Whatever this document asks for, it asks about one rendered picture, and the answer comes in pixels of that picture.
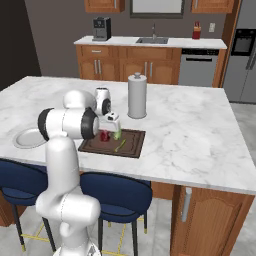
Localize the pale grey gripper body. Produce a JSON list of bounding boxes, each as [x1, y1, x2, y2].
[[98, 119, 123, 140]]

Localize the red steak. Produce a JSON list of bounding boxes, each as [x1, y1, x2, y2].
[[99, 130, 111, 143]]

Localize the green asparagus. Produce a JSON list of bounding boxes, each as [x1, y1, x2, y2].
[[114, 138, 127, 153]]

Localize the dark brown tray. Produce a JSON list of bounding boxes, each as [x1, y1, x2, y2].
[[77, 128, 147, 159]]

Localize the white plate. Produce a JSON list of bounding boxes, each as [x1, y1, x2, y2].
[[12, 127, 48, 150]]

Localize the white paper towel roll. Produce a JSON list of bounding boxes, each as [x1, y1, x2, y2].
[[127, 72, 148, 120]]

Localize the wooden base cupboards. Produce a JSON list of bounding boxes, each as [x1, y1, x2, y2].
[[75, 43, 183, 86]]

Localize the blue bar stool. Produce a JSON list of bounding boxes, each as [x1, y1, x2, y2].
[[79, 171, 154, 256], [0, 158, 57, 253]]

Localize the steel sink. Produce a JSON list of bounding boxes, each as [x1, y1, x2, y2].
[[135, 36, 170, 45]]

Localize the grey coffee machine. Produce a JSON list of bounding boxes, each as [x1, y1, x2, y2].
[[91, 16, 112, 42]]

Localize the silver dishwasher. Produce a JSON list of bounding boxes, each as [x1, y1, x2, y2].
[[178, 48, 220, 89]]

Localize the red knife block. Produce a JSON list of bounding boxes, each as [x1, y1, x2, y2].
[[192, 21, 202, 41]]

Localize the dark framed window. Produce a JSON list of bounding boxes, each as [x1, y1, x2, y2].
[[129, 0, 186, 20]]

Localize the wooden island cupboard door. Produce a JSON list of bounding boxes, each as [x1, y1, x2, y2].
[[170, 184, 256, 256]]

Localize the silver fridge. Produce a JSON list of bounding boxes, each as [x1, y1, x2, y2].
[[222, 0, 256, 105]]

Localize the silver cupboard door handle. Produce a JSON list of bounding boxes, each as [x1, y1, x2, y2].
[[180, 187, 194, 224]]

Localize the wooden wall cupboard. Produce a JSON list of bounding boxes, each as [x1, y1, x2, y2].
[[191, 0, 236, 15], [83, 0, 126, 14]]

